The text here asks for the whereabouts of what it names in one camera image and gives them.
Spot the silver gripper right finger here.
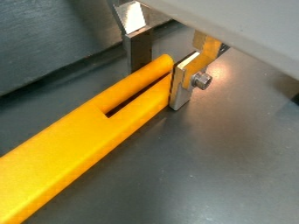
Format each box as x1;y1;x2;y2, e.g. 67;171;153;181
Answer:
169;31;229;110

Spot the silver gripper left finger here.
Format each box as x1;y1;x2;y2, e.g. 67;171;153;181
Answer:
106;0;170;73

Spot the yellow slotted square-circle object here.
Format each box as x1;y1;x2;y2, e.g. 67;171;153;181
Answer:
0;54;173;224

